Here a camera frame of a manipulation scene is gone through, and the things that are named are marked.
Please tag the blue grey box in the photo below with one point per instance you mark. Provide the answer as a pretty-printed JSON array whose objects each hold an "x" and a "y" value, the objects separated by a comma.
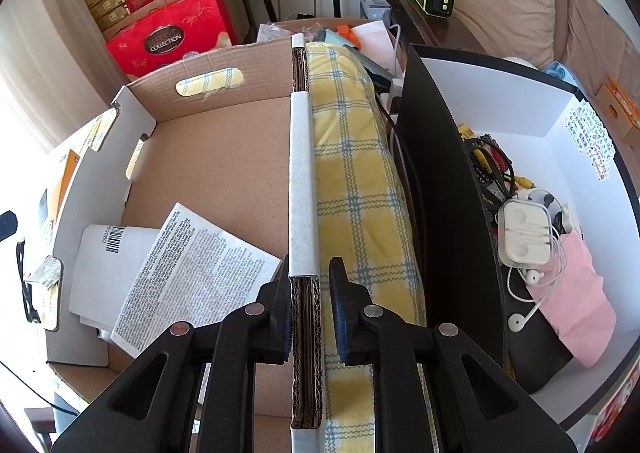
[{"x": 372, "y": 5}]

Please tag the yellow plaid blanket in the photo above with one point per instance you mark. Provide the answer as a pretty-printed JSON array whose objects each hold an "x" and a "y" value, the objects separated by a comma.
[{"x": 350, "y": 173}]

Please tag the white earphones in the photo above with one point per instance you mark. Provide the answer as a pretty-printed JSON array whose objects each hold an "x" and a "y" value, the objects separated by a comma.
[{"x": 515, "y": 322}]

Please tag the printed paper leaflet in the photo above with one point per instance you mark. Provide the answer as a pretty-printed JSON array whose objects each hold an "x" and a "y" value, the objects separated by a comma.
[{"x": 200, "y": 258}]

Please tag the white earphone case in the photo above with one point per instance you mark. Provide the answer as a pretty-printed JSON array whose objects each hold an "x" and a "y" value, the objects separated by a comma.
[{"x": 525, "y": 228}]

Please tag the pink cloth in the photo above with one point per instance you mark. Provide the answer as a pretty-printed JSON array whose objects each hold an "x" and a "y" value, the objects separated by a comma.
[{"x": 575, "y": 298}]

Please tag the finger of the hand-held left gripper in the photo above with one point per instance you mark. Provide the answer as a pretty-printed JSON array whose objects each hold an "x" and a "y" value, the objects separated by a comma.
[{"x": 7, "y": 224}]

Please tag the brown cardboard box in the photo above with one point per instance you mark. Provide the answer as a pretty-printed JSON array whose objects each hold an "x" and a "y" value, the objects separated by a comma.
[{"x": 220, "y": 148}]

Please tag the white barcode paper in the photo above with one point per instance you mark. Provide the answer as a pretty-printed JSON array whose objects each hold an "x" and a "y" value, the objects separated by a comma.
[{"x": 95, "y": 273}]

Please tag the teal glue gun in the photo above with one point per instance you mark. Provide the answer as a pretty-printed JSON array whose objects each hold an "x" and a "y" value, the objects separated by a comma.
[{"x": 342, "y": 39}]

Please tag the white paper sheet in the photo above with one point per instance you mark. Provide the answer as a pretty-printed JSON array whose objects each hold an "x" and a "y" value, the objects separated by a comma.
[{"x": 375, "y": 43}]

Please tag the cluttered cardboard box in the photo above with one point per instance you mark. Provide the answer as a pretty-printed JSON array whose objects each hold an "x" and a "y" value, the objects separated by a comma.
[{"x": 310, "y": 24}]

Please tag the clear plastic bag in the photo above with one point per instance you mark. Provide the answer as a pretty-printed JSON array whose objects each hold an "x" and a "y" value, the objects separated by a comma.
[{"x": 272, "y": 32}]

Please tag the black white storage box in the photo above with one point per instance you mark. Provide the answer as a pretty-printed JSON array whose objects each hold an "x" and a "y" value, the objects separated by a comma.
[{"x": 440, "y": 183}]

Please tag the white curtain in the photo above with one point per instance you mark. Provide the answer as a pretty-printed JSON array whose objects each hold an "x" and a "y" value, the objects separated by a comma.
[{"x": 40, "y": 58}]

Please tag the printed text sticker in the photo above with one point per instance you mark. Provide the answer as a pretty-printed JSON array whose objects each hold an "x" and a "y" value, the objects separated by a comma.
[{"x": 592, "y": 133}]

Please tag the brown sofa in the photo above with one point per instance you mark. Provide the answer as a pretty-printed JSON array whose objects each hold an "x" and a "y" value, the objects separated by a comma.
[{"x": 595, "y": 33}]

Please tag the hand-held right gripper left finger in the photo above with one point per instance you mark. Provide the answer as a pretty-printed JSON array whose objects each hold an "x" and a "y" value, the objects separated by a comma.
[{"x": 277, "y": 328}]

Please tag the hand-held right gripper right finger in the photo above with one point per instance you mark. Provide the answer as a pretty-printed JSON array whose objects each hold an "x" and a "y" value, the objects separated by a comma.
[{"x": 342, "y": 328}]

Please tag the orange print cardboard box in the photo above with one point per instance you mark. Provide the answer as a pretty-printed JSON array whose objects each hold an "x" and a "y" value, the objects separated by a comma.
[{"x": 617, "y": 113}]

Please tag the large red gift box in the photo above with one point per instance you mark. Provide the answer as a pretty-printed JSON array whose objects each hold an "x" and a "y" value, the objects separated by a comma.
[{"x": 190, "y": 18}]

